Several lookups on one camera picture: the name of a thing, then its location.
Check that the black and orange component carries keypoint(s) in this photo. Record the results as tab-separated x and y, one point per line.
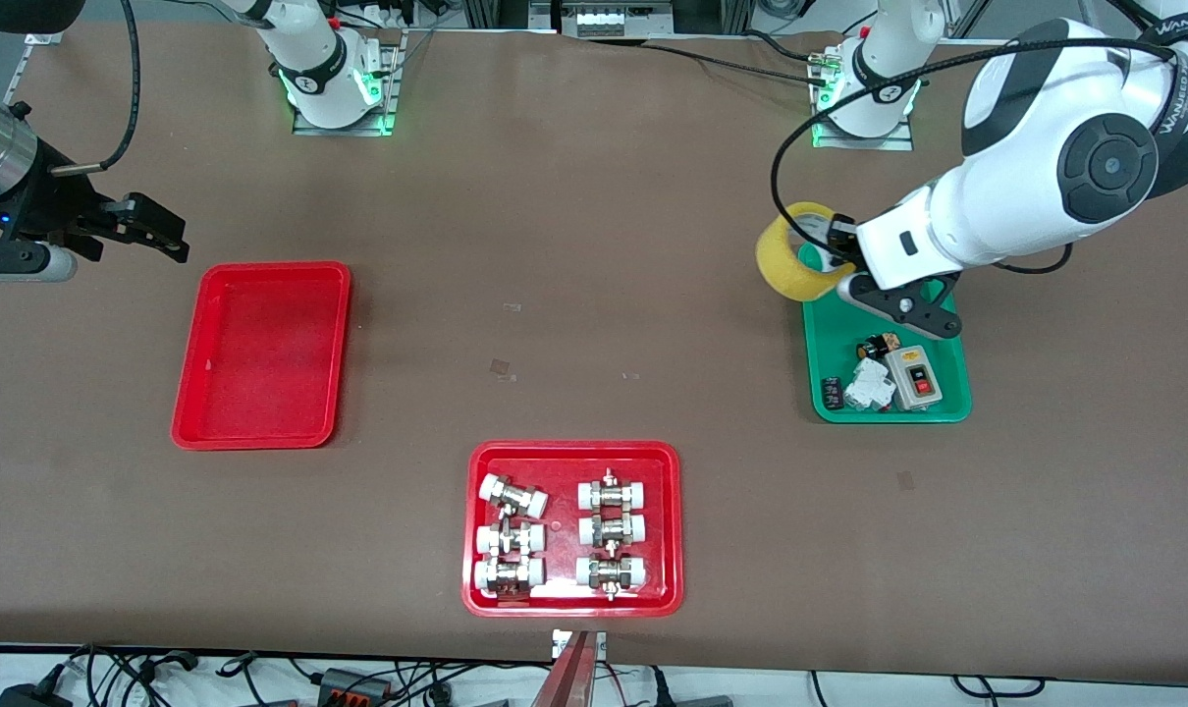
879	346

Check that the yellow tape roll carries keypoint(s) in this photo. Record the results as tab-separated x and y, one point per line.
788	275

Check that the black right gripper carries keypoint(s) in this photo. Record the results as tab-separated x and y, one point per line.
46	201

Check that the red tray holding valves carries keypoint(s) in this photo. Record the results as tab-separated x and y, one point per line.
563	589

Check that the grey push button switch box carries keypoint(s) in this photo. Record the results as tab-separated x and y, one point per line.
914	378

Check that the white circuit breaker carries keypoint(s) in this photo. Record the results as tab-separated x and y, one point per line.
869	386

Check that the empty red plastic tray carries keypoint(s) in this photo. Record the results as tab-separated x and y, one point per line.
260	363

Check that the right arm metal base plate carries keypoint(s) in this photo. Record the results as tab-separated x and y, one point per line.
388	98

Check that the small black electrical component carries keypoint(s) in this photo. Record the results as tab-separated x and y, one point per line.
833	393

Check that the black power adapter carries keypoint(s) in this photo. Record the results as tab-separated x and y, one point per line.
29	696

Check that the black orange connector block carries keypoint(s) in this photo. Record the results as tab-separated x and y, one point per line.
353	684

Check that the green plastic tray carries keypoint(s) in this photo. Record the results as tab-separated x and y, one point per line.
835	339

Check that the metal valve with white ends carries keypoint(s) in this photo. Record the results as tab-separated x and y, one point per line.
512	496
611	572
612	530
509	538
508	574
612	493

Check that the white terminal block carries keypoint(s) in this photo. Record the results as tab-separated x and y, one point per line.
614	18

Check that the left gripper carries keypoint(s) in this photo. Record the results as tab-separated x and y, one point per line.
838	236

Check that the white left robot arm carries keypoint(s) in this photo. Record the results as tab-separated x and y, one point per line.
1026	147

